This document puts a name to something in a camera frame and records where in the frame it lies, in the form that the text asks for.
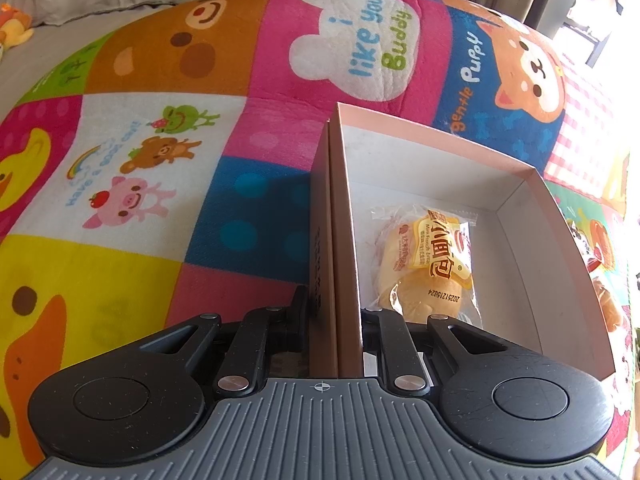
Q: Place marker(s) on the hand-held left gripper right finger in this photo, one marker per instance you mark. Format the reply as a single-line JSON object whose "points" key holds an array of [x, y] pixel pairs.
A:
{"points": [[370, 317]]}

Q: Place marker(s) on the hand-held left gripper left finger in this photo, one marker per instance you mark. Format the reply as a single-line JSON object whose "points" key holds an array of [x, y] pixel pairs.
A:
{"points": [[299, 310]]}

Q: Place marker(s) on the yellow bread packet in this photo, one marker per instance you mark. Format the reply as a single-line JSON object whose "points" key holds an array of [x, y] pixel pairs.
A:
{"points": [[425, 260]]}

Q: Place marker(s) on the pink cardboard box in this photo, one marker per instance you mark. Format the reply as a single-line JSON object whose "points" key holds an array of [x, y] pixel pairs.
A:
{"points": [[345, 210]]}

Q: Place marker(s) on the clear bread bun packet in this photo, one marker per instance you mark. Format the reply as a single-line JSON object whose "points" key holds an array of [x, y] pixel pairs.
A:
{"points": [[607, 305]]}

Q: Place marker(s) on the colourful cartoon play mat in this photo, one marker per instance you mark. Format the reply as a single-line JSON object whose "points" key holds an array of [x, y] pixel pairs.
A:
{"points": [[150, 210]]}

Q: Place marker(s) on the orange plush toy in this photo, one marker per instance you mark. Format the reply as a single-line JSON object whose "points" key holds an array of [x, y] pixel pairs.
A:
{"points": [[15, 27]]}

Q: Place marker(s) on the black window frame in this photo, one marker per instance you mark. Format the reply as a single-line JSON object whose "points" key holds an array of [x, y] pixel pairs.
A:
{"points": [[597, 35]]}

